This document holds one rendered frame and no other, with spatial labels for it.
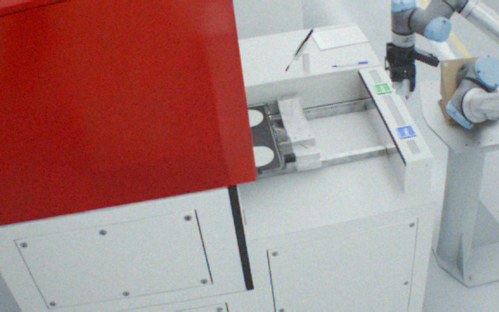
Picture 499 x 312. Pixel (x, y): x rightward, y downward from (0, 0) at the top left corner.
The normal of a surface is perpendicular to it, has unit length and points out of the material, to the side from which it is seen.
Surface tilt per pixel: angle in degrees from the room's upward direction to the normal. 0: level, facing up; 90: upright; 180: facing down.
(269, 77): 0
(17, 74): 90
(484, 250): 0
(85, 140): 90
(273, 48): 0
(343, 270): 90
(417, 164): 90
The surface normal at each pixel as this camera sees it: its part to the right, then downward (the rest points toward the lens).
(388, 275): 0.15, 0.62
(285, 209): -0.11, -0.77
